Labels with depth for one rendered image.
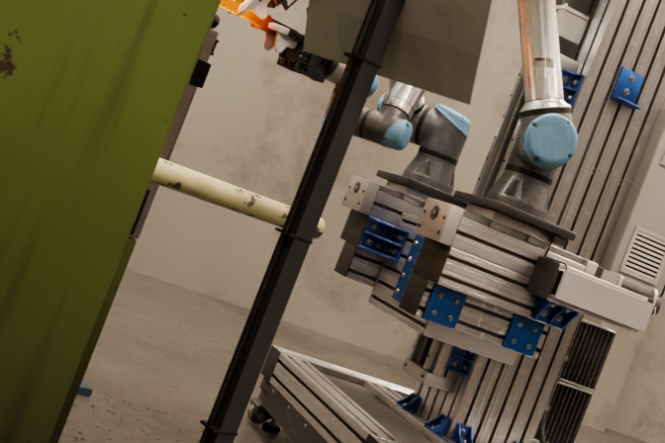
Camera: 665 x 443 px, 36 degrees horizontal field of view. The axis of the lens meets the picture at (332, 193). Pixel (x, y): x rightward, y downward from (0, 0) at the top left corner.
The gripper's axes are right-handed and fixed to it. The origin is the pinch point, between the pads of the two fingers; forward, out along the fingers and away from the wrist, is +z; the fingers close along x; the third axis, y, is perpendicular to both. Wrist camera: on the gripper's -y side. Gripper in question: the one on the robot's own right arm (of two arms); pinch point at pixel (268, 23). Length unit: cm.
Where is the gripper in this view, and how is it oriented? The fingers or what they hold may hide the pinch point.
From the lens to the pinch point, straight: 233.1
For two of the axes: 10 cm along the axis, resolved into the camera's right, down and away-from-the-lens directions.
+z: -6.9, -2.6, -6.7
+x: -6.3, -2.4, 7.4
